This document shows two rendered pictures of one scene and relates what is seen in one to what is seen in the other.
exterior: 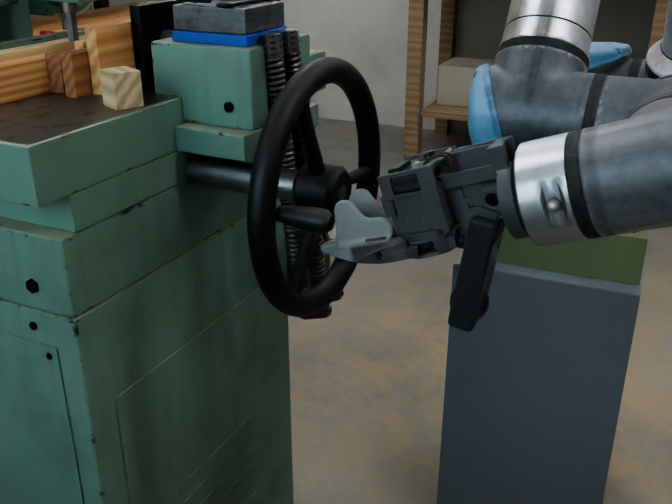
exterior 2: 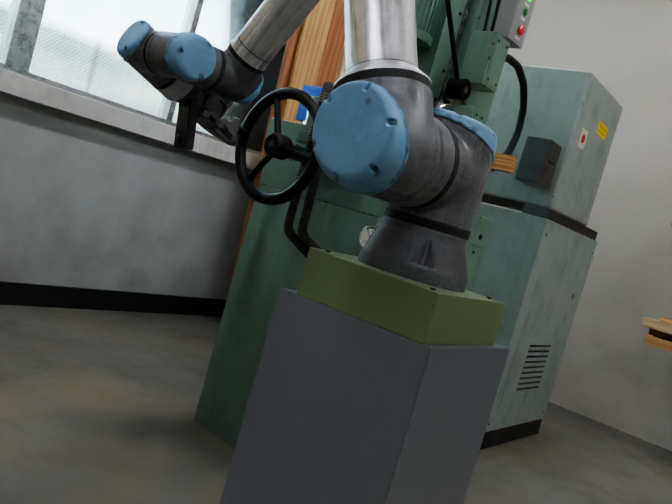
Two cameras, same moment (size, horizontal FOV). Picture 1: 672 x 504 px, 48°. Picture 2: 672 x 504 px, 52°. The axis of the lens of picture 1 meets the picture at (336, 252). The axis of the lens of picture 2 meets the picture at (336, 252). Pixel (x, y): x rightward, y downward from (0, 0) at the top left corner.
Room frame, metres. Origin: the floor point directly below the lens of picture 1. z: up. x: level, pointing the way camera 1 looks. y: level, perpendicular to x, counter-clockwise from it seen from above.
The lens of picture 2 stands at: (1.38, -1.57, 0.70)
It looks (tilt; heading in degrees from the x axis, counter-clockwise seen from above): 3 degrees down; 103
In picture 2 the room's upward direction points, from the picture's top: 16 degrees clockwise
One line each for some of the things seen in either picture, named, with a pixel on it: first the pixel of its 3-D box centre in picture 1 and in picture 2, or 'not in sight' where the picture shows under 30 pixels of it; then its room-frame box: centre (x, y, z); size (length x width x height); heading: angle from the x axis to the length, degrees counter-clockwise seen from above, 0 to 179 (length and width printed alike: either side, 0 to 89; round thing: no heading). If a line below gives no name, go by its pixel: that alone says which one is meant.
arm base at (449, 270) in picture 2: not in sight; (419, 247); (1.25, -0.40, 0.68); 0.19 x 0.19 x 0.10
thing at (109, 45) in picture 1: (154, 48); not in sight; (0.98, 0.23, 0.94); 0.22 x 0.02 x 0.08; 154
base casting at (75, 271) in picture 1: (27, 178); (380, 202); (1.01, 0.43, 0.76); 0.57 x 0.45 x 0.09; 64
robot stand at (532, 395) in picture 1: (539, 375); (354, 468); (1.25, -0.40, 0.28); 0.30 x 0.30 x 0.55; 67
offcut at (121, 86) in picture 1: (121, 87); not in sight; (0.83, 0.23, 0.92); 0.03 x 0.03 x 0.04; 40
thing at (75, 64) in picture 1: (139, 58); not in sight; (0.98, 0.25, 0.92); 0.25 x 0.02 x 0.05; 154
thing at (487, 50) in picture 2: not in sight; (484, 62); (1.18, 0.45, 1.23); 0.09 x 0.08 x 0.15; 64
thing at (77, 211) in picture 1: (124, 150); not in sight; (0.93, 0.27, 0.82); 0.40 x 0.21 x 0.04; 154
